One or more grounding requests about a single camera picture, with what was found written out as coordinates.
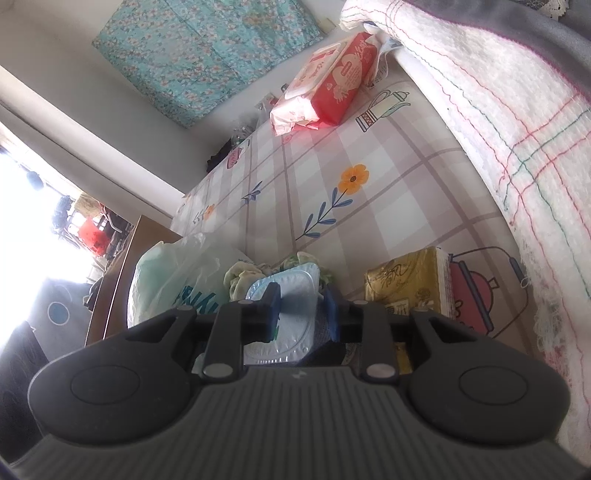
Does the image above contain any teal floral wall cloth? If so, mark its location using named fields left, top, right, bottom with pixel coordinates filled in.
left=91, top=0, right=327, bottom=130

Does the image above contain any white yogurt cup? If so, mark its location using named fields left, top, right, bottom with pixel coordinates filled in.
left=241, top=264, right=334, bottom=366

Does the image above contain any gold tissue pack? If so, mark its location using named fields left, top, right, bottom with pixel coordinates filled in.
left=364, top=246, right=456, bottom=376

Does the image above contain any brown cardboard box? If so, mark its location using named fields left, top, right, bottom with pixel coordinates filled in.
left=85, top=214, right=184, bottom=348

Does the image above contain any red plastic bag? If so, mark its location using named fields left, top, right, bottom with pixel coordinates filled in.
left=75, top=216, right=110, bottom=254

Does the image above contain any white stitched towel blanket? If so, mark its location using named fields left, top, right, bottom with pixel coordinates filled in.
left=338, top=0, right=591, bottom=444

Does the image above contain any grey circle-print curtain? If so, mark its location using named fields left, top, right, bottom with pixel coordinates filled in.
left=25, top=276, right=95, bottom=349

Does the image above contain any grey star blanket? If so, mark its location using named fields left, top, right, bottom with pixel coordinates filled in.
left=405, top=0, right=591, bottom=104

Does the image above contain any red wet wipes pack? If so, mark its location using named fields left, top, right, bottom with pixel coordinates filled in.
left=269, top=31, right=385, bottom=138

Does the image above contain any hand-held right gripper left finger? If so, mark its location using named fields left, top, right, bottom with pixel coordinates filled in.
left=124, top=282, right=282, bottom=382

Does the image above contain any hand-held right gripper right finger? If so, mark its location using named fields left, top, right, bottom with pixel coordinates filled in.
left=322, top=288, right=491, bottom=383

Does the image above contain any white plastic bag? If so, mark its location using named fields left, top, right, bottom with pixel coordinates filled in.
left=128, top=232, right=251, bottom=329

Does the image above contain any black bag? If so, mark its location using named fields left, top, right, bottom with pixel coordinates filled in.
left=204, top=140, right=232, bottom=175

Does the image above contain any dark cabinet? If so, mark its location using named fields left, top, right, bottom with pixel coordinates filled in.
left=0, top=320, right=49, bottom=450

